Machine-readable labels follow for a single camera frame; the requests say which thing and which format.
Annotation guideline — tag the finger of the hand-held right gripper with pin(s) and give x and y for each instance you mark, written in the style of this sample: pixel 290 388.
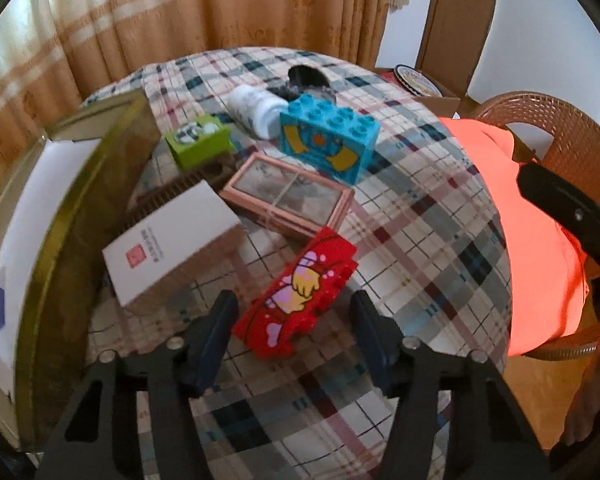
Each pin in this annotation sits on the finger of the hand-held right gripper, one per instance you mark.
pixel 570 210

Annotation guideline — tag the rose gold mirrored box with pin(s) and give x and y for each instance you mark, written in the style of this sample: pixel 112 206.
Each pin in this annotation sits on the rose gold mirrored box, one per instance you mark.
pixel 285 195

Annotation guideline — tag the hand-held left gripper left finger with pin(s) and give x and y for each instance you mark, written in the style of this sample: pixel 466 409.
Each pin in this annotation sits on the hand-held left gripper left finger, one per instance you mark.
pixel 215 342

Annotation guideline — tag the grey knitted shoe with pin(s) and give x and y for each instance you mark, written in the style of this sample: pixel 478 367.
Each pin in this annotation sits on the grey knitted shoe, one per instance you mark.
pixel 307 77

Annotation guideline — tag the brown wicker chair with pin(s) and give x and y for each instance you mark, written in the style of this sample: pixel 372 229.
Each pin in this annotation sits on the brown wicker chair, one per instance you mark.
pixel 570 125

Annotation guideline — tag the white cardboard box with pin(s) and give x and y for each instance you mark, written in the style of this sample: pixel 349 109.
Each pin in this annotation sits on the white cardboard box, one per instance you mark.
pixel 170 240

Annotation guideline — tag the brown wooden door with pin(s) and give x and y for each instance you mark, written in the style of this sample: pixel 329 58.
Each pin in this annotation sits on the brown wooden door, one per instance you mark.
pixel 460 25

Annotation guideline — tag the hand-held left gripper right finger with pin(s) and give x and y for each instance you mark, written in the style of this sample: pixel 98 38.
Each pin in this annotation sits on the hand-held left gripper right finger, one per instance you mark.
pixel 375 347

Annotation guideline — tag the gold tin box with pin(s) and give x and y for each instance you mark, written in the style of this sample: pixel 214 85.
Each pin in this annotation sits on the gold tin box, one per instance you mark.
pixel 70 260

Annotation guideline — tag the red toy brick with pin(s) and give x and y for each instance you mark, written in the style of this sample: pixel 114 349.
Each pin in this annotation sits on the red toy brick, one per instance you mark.
pixel 290 300

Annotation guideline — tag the white plastic bottle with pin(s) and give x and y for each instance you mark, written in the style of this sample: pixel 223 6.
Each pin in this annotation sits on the white plastic bottle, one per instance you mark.
pixel 252 107

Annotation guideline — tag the green toy brick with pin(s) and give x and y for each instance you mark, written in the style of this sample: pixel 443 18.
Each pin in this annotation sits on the green toy brick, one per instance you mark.
pixel 200 150

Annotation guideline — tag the beige and tan curtain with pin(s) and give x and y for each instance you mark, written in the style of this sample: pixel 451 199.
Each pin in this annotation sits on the beige and tan curtain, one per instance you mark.
pixel 180 5

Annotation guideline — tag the round cookie tin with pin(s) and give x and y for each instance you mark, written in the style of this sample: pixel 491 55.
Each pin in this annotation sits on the round cookie tin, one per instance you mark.
pixel 417 80

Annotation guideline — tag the blue toy brick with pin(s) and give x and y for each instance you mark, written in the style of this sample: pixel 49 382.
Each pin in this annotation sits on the blue toy brick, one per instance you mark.
pixel 330 130

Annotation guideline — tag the orange cushion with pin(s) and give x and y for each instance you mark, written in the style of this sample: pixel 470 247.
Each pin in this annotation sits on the orange cushion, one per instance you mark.
pixel 520 260

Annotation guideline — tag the brown wooden comb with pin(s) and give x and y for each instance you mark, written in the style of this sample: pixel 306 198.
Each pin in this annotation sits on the brown wooden comb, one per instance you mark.
pixel 165 195

